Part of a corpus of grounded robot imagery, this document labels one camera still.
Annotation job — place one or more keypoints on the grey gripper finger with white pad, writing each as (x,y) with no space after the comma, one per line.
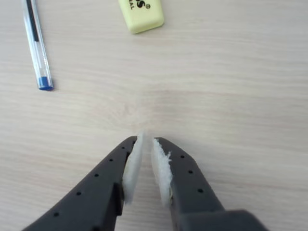
(192,190)
(91,192)

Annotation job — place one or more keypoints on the yellow highlighter with black cap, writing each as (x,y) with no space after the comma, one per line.
(142,16)

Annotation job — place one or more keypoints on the clear ballpoint pen blue cap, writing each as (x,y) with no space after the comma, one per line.
(36,45)

